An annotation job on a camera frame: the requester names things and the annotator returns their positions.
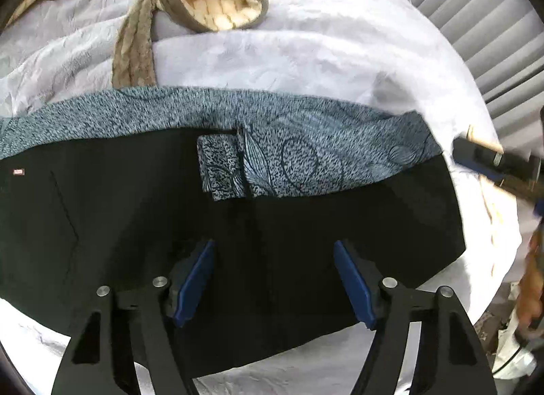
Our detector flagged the black pants with patterned trim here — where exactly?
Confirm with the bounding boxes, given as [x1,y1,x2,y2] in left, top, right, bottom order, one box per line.
[1,87,466,377]

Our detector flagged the person's hand on gripper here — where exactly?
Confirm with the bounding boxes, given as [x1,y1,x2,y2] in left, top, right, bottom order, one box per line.
[516,226,543,335]

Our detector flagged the peach folded cloth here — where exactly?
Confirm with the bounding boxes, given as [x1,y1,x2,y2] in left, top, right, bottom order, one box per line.
[466,125,504,154]

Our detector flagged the grey padded headboard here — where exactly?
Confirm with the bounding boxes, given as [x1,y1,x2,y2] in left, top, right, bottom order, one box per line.
[411,0,543,153]

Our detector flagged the lavender embossed bed blanket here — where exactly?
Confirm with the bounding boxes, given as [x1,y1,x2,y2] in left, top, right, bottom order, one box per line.
[1,0,522,394]

